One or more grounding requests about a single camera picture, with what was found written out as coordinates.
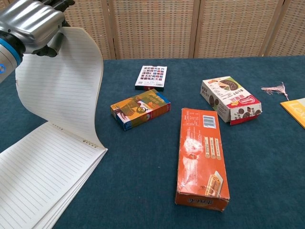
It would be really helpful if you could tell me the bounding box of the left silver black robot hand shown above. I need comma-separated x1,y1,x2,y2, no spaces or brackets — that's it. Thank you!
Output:
0,0,76,58

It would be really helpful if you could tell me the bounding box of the white red cookie box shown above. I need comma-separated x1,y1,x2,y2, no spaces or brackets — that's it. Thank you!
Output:
199,76,263,126

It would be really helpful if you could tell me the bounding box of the white picture grid card box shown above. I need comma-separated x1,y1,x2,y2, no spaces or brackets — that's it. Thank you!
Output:
134,65,168,92

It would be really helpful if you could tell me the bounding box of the tan notebook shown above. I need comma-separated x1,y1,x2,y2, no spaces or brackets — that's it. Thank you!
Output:
0,26,108,229

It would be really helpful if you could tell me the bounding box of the woven wooden folding screen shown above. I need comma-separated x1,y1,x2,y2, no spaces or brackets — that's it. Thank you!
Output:
0,0,305,64

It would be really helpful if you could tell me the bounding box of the pink tassel bookmark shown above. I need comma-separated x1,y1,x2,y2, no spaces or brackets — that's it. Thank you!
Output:
261,82,290,101

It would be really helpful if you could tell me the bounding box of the long orange snack box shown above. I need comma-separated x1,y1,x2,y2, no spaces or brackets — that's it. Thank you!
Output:
174,107,231,212

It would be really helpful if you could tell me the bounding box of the orange blue illustrated box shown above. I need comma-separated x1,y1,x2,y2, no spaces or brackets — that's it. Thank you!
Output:
110,88,172,131

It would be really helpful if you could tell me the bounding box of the yellow white Lexicon book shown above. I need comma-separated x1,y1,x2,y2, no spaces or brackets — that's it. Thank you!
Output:
279,97,305,129

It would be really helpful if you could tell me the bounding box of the blue carpeted table surface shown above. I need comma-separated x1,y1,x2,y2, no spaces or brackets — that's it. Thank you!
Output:
0,55,305,229

